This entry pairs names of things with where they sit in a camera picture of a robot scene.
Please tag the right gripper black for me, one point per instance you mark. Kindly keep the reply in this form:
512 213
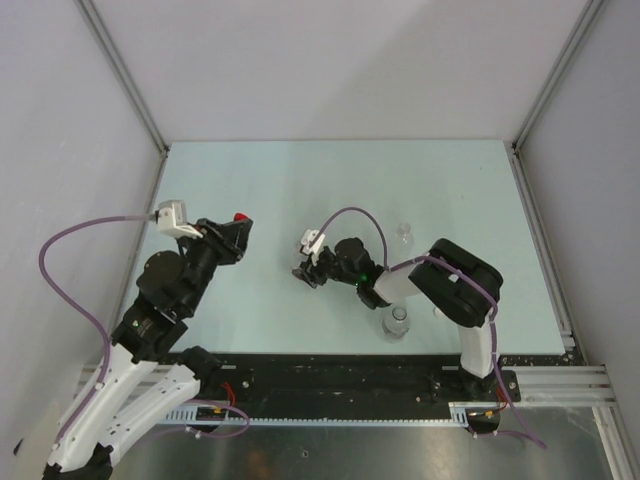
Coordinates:
312 270

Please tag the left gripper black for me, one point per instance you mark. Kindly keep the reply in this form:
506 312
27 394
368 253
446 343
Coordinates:
228 239

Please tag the clear bottle red label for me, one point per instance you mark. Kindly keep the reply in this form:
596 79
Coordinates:
296 257

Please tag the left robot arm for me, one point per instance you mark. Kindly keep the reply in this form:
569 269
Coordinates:
103 424

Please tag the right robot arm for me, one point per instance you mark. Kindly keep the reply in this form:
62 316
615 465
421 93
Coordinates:
464 288

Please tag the tall clear empty bottle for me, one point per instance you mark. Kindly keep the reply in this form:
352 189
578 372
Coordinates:
404 237

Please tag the short clear bottle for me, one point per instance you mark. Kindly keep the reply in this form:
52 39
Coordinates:
396 322

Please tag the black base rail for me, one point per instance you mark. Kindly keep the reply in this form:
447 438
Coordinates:
358 384

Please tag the slotted cable duct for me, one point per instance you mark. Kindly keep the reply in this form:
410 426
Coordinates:
451 415

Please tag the left aluminium corner post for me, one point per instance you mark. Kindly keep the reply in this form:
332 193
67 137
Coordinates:
105 42

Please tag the aluminium corner post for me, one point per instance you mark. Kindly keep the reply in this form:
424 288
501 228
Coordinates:
580 32
105 42

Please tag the right aluminium corner post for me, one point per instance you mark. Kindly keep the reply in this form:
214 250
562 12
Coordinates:
580 32

